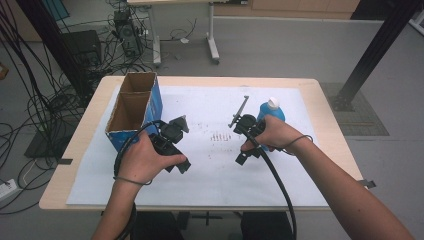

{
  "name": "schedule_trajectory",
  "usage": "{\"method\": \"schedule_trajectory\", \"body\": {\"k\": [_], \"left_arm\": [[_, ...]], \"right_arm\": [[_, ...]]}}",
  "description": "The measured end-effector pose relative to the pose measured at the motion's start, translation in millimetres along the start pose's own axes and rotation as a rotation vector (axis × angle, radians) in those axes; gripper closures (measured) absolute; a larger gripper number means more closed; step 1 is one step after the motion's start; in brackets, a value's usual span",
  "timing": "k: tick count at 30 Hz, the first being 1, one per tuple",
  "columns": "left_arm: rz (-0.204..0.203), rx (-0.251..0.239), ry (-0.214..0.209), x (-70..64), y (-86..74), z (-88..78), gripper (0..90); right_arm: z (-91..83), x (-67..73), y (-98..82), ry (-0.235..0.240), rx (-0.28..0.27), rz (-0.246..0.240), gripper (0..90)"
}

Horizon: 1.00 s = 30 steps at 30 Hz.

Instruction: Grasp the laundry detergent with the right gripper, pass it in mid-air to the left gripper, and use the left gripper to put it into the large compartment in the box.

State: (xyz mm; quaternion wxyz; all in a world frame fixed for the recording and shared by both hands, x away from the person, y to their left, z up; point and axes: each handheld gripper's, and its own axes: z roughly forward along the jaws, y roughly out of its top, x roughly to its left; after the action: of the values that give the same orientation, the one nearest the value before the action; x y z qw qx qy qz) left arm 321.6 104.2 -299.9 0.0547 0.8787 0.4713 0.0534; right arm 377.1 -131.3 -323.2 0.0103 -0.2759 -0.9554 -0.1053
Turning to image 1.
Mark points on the black metal post with foot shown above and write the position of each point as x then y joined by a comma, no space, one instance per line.
376,56

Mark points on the blue bottle with white cap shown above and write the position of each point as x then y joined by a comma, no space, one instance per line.
266,110

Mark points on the wooden cabinet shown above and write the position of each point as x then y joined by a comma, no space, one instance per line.
286,8

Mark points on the black computer tower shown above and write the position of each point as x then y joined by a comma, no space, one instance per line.
128,35

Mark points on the white power strip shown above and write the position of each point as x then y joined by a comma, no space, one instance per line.
7,189

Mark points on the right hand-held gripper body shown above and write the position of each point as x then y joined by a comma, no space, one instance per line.
248,125

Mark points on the grey floor grate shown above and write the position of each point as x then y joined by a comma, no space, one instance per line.
363,116

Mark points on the white desk frame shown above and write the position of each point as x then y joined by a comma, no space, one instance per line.
212,36

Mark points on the dark metal post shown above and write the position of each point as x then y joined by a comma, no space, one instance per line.
50,40

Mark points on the dark floor plate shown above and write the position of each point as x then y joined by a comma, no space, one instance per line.
43,146

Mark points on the black tape strip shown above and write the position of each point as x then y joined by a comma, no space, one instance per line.
366,183
65,161

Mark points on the person's left hand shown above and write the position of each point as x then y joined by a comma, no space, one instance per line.
143,160

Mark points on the blue cardboard box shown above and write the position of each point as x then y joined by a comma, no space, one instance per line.
130,113

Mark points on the person's leg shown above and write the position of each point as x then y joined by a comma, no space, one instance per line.
266,226
156,226

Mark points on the person's right hand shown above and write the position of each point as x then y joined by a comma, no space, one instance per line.
278,133

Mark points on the small white plug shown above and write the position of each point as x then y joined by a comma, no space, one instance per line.
184,40

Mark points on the teal panel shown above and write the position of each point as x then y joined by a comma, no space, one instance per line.
55,8

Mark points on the white paper mat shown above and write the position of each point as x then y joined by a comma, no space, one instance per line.
206,173

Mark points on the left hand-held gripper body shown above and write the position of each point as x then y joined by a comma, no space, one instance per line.
170,133

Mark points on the black equipment case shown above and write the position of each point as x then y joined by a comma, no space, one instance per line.
83,46

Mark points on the person's left leg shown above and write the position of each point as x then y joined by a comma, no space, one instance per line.
156,226

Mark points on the person's right leg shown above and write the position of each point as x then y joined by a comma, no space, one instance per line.
266,226

